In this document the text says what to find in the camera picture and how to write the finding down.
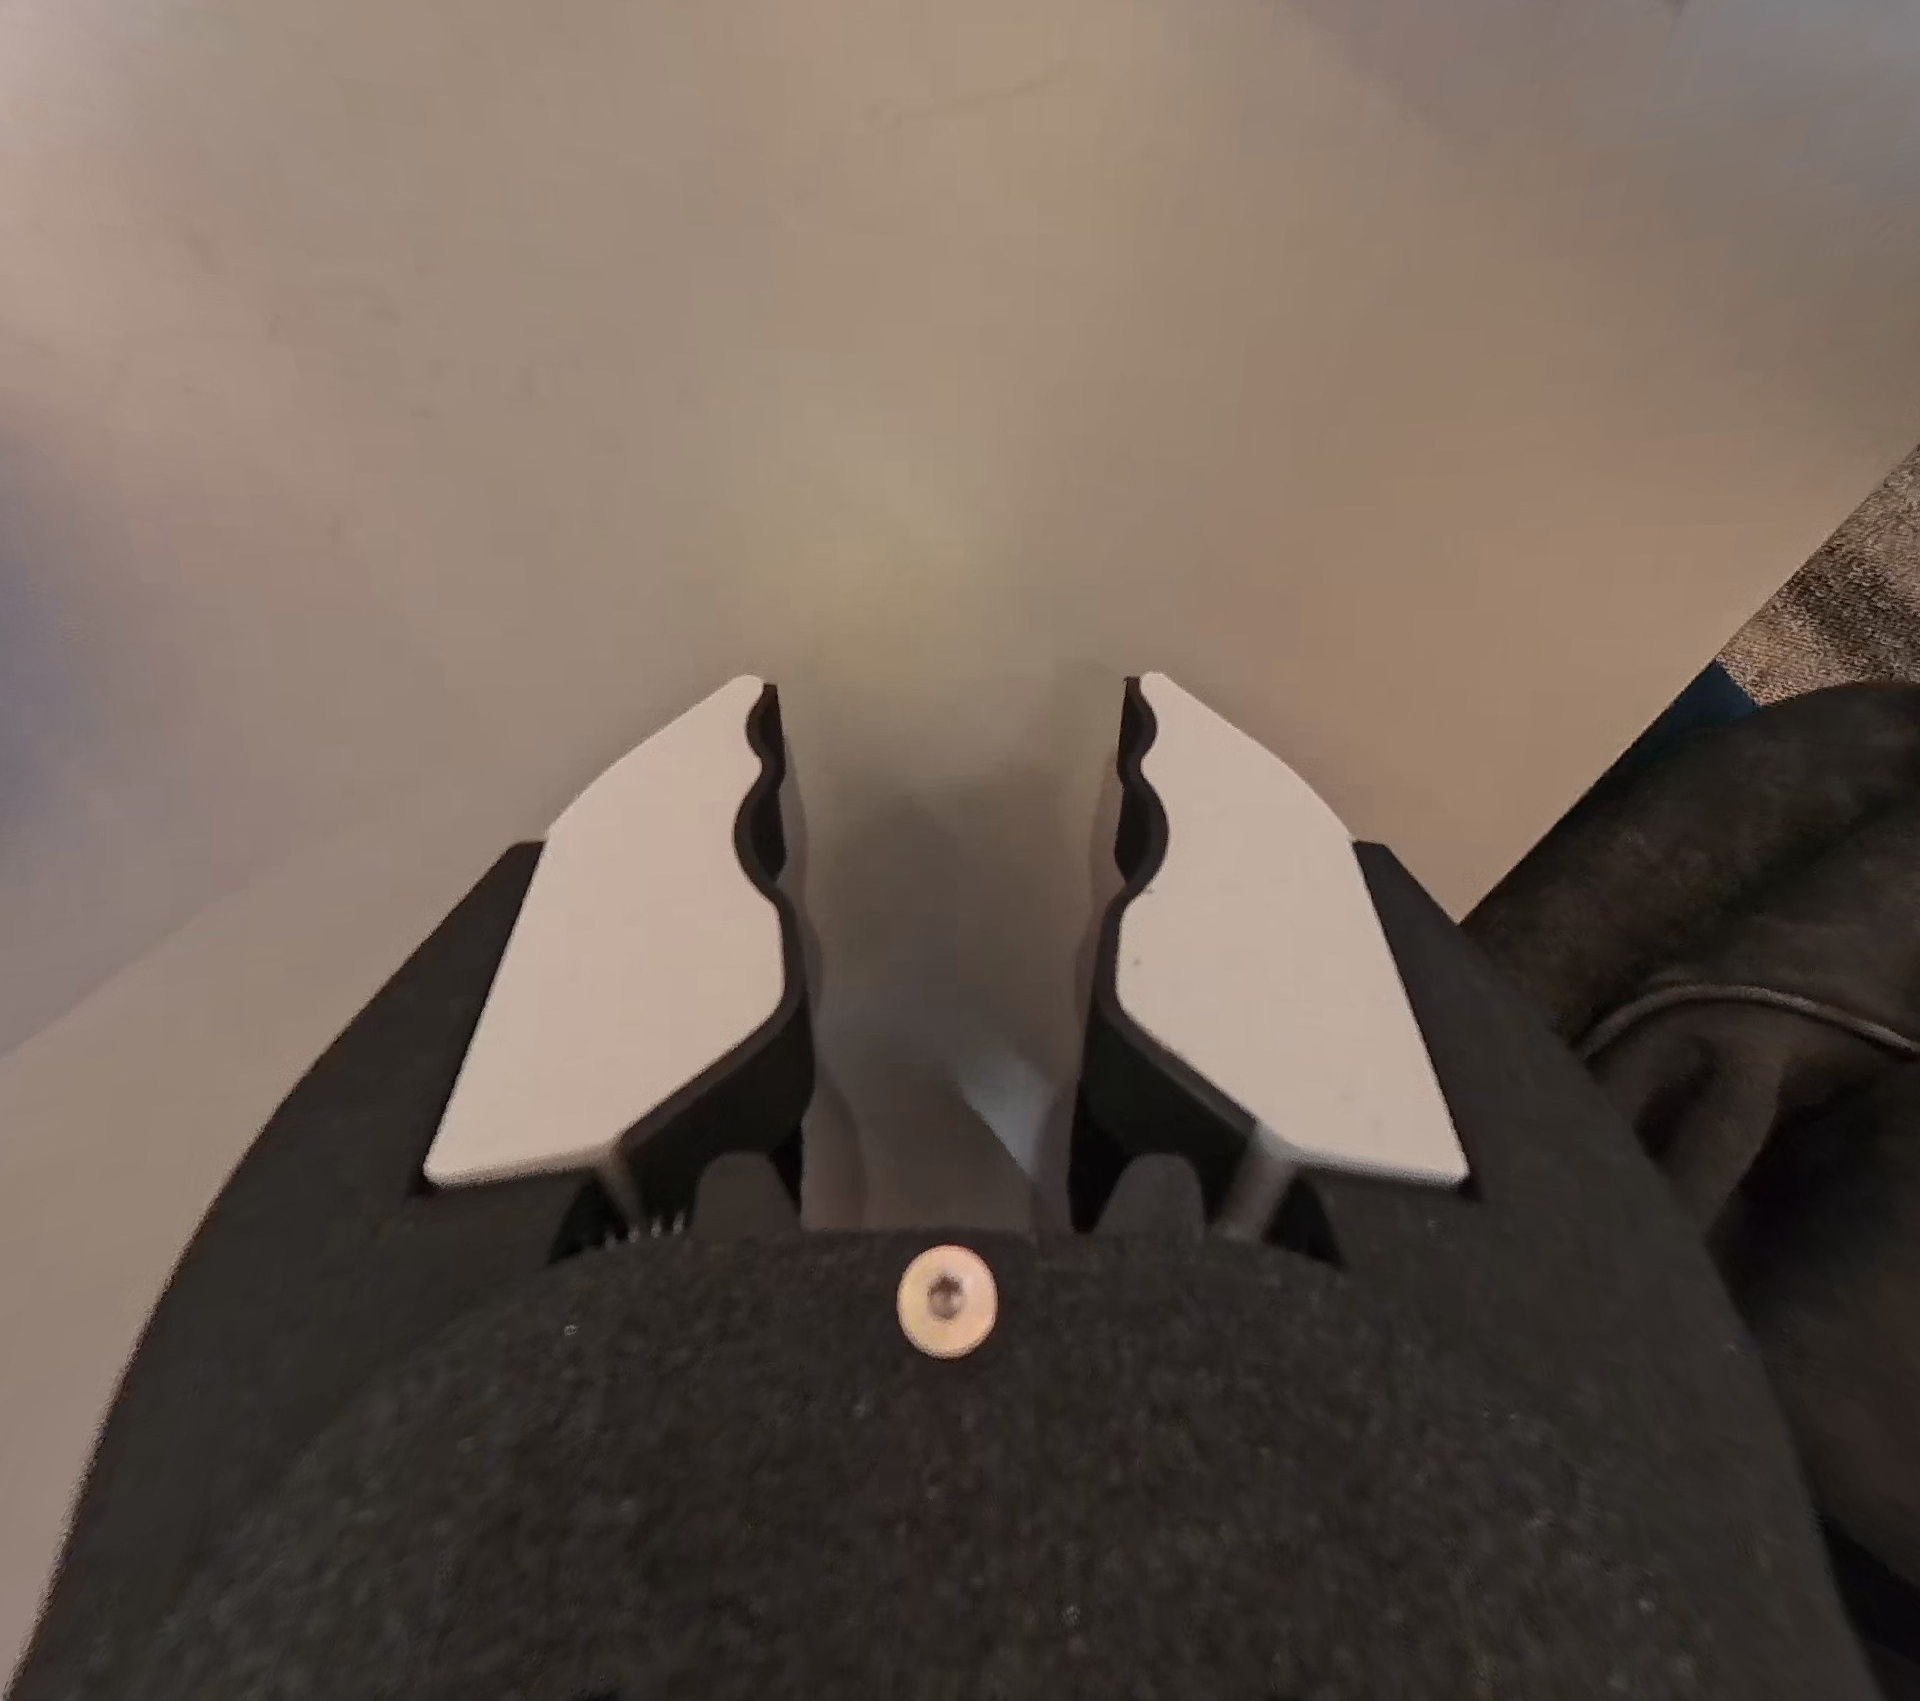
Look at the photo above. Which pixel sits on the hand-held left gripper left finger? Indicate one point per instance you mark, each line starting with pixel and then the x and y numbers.
pixel 630 982

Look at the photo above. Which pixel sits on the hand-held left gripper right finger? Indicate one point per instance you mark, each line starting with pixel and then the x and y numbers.
pixel 1276 982

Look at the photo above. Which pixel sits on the grey desk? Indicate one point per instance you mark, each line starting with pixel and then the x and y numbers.
pixel 601 306

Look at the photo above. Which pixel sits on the person's dark trousers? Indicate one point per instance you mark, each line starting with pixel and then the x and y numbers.
pixel 1846 1356

